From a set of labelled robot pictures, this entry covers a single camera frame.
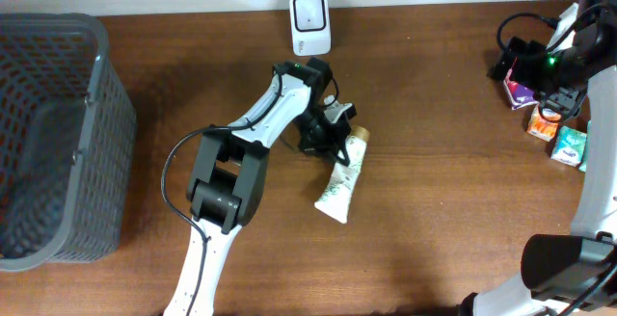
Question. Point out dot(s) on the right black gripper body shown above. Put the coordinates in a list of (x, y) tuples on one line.
[(541, 72)]

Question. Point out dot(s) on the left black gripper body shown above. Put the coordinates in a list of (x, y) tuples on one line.
[(321, 133)]

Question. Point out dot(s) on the white bamboo print tube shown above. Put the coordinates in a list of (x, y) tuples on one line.
[(336, 198)]

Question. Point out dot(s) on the red purple tissue pack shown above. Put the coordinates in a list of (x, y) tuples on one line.
[(518, 95)]

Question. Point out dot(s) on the orange small tissue pack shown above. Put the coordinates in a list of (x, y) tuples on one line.
[(543, 124)]

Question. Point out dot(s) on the teal small tissue pack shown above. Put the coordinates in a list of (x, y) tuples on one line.
[(569, 146)]

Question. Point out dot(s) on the mint green wipes pack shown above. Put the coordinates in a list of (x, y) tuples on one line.
[(583, 164)]

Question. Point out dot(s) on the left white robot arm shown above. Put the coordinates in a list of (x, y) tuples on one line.
[(229, 172)]

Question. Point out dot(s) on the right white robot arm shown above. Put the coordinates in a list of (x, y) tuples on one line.
[(561, 274)]

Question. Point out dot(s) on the white barcode scanner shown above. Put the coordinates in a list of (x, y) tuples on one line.
[(310, 27)]

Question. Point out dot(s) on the grey plastic mesh basket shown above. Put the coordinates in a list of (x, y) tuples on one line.
[(68, 130)]

